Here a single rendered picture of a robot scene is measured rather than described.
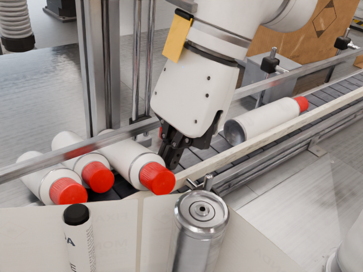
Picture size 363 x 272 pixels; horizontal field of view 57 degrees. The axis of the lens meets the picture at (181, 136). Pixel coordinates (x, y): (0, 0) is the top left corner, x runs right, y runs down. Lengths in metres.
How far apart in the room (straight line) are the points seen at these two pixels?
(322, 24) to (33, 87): 0.79
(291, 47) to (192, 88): 0.62
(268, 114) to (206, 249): 0.42
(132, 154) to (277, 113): 0.31
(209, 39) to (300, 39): 0.64
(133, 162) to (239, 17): 0.21
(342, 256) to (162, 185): 0.22
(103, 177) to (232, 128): 0.26
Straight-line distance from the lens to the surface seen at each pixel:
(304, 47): 1.05
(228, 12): 0.39
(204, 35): 0.39
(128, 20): 1.31
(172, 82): 0.43
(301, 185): 0.57
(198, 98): 0.40
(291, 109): 0.67
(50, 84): 0.87
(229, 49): 0.40
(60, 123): 0.72
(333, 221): 0.54
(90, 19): 0.48
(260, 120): 0.60
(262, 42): 1.00
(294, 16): 0.45
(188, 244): 0.23
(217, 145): 0.59
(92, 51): 0.49
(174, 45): 0.42
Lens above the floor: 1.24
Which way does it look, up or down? 37 degrees down
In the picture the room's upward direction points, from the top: 7 degrees clockwise
